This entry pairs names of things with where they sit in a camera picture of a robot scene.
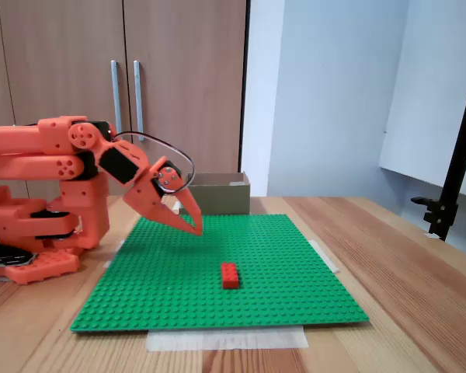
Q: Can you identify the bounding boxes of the black gripper motor cable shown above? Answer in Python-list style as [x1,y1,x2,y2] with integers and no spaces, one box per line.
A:
[112,131,196,194]

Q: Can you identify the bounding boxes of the black camera stand with clamp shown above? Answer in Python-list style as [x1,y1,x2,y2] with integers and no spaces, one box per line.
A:
[410,50,466,242]

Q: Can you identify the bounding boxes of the wide masking tape strip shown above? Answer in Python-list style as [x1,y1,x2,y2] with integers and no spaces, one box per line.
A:
[145,326,309,352]

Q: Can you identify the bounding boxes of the red lego block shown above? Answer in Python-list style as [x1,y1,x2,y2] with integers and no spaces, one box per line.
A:
[221,263,242,290]

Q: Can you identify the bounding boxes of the white board panel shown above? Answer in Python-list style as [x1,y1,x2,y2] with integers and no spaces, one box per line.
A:
[379,0,466,201]

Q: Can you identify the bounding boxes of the brown wooden cabinet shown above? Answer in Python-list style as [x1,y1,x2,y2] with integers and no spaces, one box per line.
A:
[0,0,252,199]

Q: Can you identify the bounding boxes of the green lego baseplate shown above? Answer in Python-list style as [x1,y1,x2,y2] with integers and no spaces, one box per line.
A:
[70,214,370,333]

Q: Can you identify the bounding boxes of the metal cabinet door handle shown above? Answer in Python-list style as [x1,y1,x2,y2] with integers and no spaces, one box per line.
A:
[133,60,145,141]
[110,60,124,140]

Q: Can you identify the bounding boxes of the short masking tape strip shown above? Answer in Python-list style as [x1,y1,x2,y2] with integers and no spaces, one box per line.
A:
[103,239,125,269]
[308,239,341,274]

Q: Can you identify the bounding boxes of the brown cardboard box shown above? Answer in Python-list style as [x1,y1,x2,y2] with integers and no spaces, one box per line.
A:
[177,172,252,215]

